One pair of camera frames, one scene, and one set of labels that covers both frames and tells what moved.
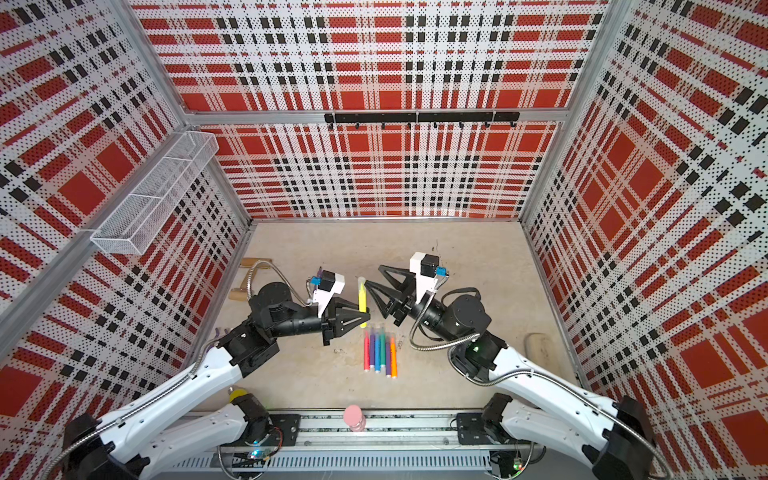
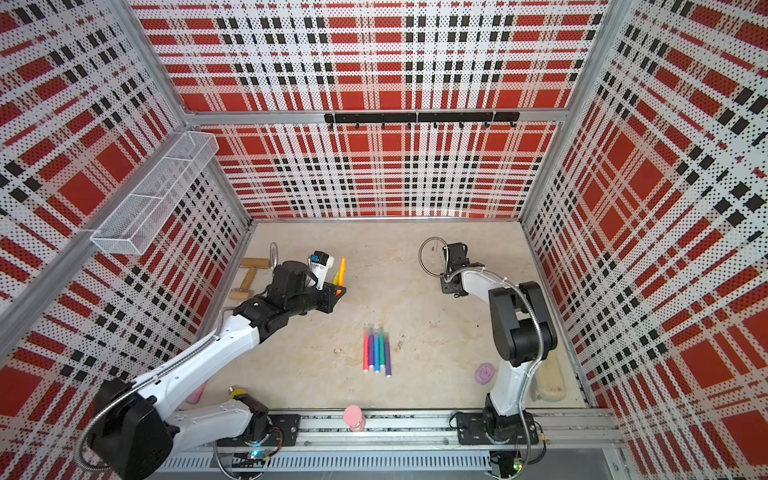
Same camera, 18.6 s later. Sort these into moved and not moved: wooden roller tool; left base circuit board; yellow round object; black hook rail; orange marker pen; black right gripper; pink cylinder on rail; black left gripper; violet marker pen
Moved: black left gripper; orange marker pen; black right gripper
Not moved: yellow round object; violet marker pen; wooden roller tool; black hook rail; left base circuit board; pink cylinder on rail
